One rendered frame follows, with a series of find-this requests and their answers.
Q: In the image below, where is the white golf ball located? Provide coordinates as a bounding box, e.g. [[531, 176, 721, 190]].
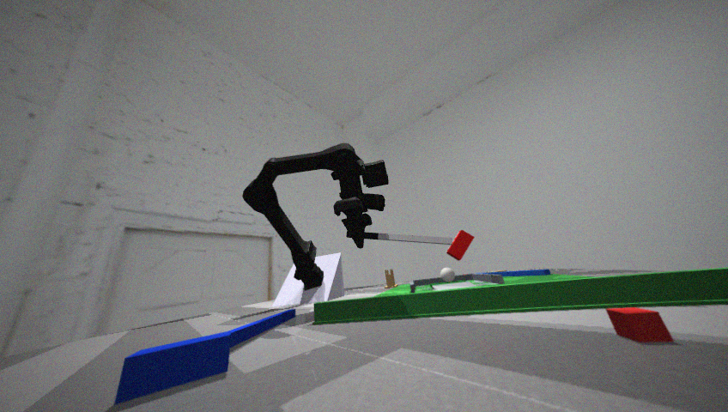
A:
[[440, 268, 455, 282]]

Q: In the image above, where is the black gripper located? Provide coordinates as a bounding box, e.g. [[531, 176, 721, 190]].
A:
[[333, 185, 372, 249]]

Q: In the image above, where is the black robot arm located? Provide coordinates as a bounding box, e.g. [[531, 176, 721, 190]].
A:
[[242, 143, 388, 290]]

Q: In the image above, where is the large green mat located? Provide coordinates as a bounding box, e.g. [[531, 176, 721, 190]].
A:
[[313, 274, 728, 324]]

